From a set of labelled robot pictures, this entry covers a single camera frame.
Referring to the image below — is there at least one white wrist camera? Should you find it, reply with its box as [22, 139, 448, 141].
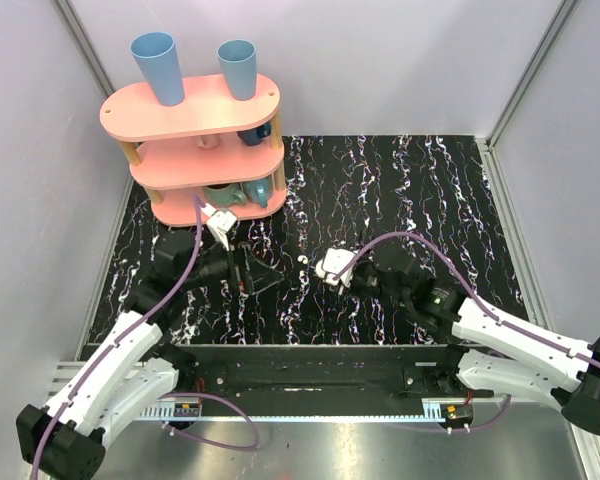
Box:
[202, 204, 237, 251]
[315, 248, 356, 288]

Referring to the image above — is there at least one green ceramic mug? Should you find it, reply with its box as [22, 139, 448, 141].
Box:
[202, 183, 247, 208]

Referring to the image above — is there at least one right light blue cup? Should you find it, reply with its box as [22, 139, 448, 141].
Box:
[217, 39, 257, 101]

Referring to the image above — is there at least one pink three-tier shelf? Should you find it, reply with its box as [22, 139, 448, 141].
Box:
[100, 74, 287, 227]

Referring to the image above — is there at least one dark blue mug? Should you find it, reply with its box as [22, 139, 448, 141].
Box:
[237, 122, 271, 146]

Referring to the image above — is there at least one black marbled table mat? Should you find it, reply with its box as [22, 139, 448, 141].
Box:
[87, 133, 539, 347]

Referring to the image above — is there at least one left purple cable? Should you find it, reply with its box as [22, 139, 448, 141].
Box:
[29, 195, 261, 479]

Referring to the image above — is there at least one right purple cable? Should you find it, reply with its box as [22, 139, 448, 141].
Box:
[329, 231, 600, 434]

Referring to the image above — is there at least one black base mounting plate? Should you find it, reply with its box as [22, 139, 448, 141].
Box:
[187, 345, 471, 421]

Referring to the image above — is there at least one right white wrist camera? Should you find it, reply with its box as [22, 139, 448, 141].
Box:
[315, 248, 356, 288]

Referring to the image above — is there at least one left light blue cup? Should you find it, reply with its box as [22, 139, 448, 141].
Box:
[130, 32, 185, 107]

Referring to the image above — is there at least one purple cable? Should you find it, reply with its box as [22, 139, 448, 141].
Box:
[29, 195, 261, 479]
[329, 231, 600, 434]

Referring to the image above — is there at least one pink mug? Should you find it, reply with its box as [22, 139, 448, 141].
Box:
[196, 134, 220, 150]

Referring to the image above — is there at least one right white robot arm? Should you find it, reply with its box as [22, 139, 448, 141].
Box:
[345, 260, 600, 436]

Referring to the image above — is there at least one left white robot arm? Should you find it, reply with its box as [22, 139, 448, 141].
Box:
[16, 232, 283, 479]

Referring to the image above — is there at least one light blue cup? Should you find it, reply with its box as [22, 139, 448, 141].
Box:
[130, 32, 185, 107]
[217, 39, 257, 101]

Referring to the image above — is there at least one teal ceramic mug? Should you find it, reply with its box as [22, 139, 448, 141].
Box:
[242, 177, 273, 208]

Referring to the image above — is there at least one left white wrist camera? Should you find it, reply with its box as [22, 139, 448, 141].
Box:
[202, 204, 237, 251]

